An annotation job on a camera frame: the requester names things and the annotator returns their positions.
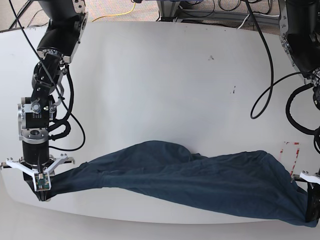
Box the red tape rectangle marking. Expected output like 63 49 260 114
278 141 301 176

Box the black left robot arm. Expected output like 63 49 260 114
245 0 320 222

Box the dark blue t-shirt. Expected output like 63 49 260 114
50 140 319 228

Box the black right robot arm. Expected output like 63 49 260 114
1 0 88 202

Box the aluminium frame rail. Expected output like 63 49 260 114
173 9 280 27

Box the black cable on floor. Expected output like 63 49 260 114
8 0 51 29

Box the white cable on floor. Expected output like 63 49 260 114
237 10 281 30

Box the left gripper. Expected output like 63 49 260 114
291 170 320 216

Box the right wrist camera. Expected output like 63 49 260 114
32 172 52 192

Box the yellow cable on floor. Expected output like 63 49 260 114
91 1 137 23

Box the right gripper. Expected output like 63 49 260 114
0 141 75 202

